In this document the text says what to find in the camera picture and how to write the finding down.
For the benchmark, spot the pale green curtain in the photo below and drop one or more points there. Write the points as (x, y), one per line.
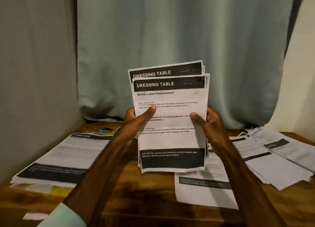
(182, 47)

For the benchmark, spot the person's right forearm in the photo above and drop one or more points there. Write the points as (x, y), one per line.
(251, 190)

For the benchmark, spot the person's left hand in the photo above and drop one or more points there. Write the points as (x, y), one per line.
(135, 126)

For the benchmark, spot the white paper tag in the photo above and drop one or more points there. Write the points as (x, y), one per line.
(35, 216)

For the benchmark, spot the person's left forearm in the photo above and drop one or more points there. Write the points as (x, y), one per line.
(93, 185)

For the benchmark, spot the person's right hand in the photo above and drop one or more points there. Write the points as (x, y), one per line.
(212, 128)

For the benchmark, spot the yellow patterned folder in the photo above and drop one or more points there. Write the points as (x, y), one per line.
(49, 189)

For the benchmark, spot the blue pen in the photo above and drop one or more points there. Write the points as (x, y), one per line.
(106, 131)

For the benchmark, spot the printed papers pile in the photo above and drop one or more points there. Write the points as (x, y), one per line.
(280, 153)

